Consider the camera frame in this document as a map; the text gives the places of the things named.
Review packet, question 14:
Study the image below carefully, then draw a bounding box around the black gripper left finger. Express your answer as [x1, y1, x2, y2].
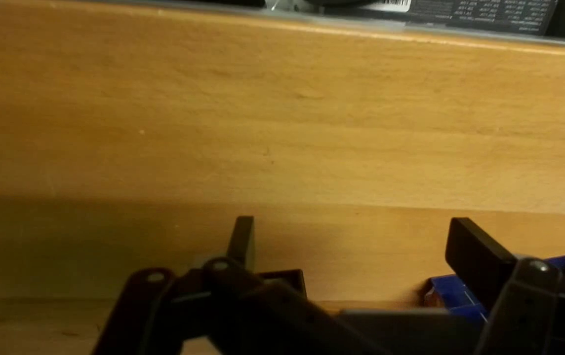
[90, 215, 389, 355]

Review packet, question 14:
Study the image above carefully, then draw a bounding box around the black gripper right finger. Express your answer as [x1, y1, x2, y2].
[444, 217, 565, 355]

